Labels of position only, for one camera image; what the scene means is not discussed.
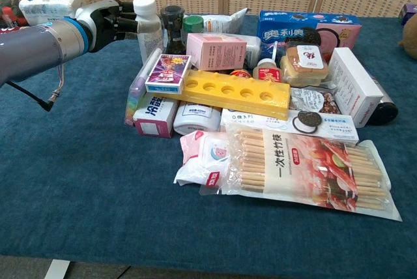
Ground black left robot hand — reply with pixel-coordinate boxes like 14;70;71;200
75;0;139;53

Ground white plastic bottle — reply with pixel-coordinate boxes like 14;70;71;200
132;0;164;65

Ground dark sauce bottle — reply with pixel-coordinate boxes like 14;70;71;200
160;5;186;55

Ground green cap white bottle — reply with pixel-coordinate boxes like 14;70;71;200
185;7;249;37

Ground small red label bottle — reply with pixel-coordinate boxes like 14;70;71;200
252;58;282;83

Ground white tissue pack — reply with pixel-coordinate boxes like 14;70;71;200
18;0;84;26

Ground clear tube with colourful pieces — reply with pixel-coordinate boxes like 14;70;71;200
125;47;164;126

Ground purple playing card box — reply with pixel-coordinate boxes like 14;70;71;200
145;53;193;95

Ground green capped jar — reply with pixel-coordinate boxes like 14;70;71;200
182;14;205;38

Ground red and black snack bag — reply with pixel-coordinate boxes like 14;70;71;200
0;0;31;35

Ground white and pink medicine box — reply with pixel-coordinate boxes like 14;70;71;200
132;91;179;139

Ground pink cardboard box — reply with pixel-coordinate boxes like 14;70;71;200
186;33;248;72

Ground white cream jar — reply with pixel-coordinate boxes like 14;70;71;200
173;100;223;136

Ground red lidded small tin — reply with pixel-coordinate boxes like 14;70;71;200
229;68;252;80

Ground white translucent container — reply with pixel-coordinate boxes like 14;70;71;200
243;35;262;65

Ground yellow plastic hole tray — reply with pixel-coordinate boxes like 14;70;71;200
158;69;291;121

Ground pink wet wipes pack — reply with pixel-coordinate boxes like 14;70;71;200
173;130;231;191

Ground packaged cakes in plastic box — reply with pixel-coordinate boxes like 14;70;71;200
280;45;330;87

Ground blue Oreo cookie box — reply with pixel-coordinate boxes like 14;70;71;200
257;10;363;61

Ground white Oreo thin box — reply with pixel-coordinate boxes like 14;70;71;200
220;108;360;147

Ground silver coffee bean packet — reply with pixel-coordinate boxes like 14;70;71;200
289;85;343;114

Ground disposable bamboo chopsticks pack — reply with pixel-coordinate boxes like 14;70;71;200
199;124;403;222

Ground white box with red text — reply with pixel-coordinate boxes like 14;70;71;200
328;47;384;128

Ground black cylindrical flask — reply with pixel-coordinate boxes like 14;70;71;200
367;75;399;126

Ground brown plush toy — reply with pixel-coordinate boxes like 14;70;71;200
398;13;417;60

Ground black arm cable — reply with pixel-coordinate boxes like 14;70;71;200
5;63;65;112

